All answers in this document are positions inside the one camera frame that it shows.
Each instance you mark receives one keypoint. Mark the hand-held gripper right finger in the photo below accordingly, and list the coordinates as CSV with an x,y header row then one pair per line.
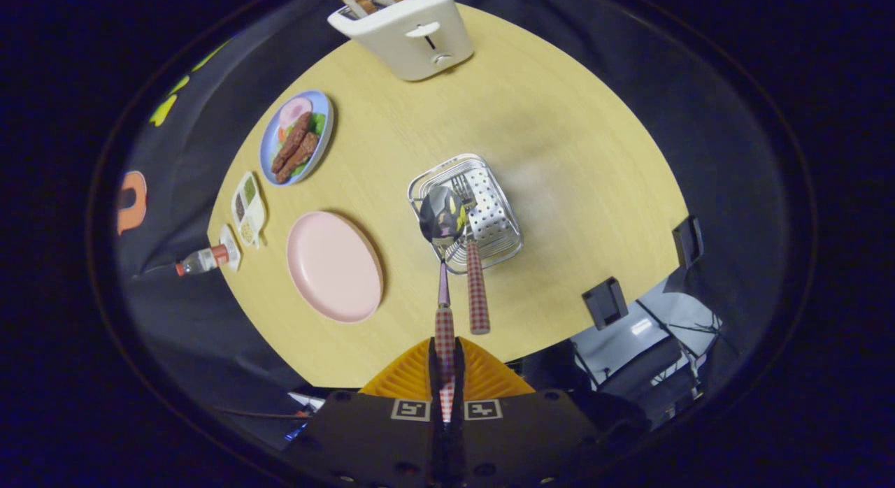
x,y
524,439

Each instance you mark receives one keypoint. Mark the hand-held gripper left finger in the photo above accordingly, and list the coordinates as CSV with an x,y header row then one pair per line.
x,y
370,439

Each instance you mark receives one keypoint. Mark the white and blue equipment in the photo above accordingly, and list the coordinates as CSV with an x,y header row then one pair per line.
x,y
304,421

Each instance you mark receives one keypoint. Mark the black table clamp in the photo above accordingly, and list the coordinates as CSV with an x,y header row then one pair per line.
x,y
605,303
688,241

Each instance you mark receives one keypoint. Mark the pink plate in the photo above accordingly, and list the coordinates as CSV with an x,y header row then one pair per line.
x,y
334,268

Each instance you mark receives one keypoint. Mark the black tripod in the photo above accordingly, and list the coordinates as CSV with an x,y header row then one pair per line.
x,y
689,331

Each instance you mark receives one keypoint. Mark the small white square coaster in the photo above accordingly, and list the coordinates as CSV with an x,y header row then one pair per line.
x,y
231,247

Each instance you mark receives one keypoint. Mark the red-capped sauce bottle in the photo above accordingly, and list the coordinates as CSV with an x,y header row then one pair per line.
x,y
201,260

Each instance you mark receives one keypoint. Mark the white divided condiment dish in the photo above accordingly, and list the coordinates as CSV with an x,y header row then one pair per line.
x,y
248,208

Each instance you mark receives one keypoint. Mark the brown sausage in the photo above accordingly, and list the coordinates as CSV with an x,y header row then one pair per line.
x,y
292,142
301,156

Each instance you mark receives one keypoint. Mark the blue plate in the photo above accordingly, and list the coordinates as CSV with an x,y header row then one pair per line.
x,y
326,144

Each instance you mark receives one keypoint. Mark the green vegetable pieces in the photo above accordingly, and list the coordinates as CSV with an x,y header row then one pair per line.
x,y
318,123

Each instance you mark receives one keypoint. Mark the pink ham slice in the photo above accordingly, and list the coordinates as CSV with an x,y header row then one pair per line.
x,y
295,110

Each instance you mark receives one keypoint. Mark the white toaster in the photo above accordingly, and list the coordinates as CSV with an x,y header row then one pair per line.
x,y
412,51

